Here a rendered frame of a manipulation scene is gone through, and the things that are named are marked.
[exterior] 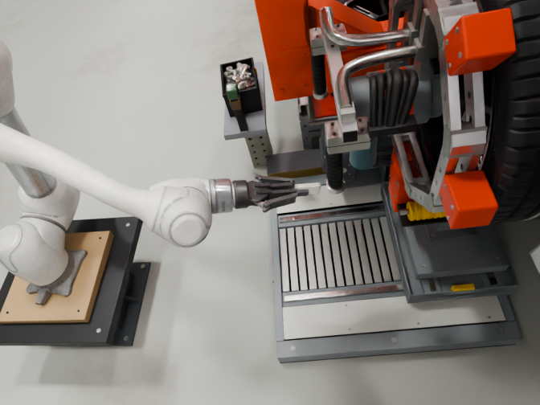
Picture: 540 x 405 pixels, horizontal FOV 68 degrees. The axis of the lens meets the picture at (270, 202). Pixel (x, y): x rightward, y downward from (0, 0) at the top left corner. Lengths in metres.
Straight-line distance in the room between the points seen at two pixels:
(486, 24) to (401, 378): 1.19
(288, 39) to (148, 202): 0.79
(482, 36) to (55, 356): 1.83
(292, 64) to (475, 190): 0.84
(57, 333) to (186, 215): 0.93
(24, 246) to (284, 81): 1.02
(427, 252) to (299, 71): 0.78
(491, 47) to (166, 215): 0.63
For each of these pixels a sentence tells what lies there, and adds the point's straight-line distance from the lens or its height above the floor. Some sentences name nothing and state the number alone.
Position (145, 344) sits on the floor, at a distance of 1.79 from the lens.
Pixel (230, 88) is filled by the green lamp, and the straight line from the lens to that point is 1.46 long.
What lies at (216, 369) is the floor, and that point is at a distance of 1.66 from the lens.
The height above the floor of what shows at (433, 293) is 0.17.
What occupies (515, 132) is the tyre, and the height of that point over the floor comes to 1.00.
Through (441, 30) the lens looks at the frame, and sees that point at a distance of 0.82.
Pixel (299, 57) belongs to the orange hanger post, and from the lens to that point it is 1.45.
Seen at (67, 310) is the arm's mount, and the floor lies 0.33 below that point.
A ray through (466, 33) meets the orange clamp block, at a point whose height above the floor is 1.15.
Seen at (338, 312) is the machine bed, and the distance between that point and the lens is 1.56.
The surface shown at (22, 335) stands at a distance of 1.71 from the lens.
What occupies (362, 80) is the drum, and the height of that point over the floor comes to 0.91.
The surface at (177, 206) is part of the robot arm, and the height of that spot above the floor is 0.93.
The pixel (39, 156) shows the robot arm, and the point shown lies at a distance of 1.02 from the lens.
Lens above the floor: 1.55
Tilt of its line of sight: 54 degrees down
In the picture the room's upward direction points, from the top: 17 degrees counter-clockwise
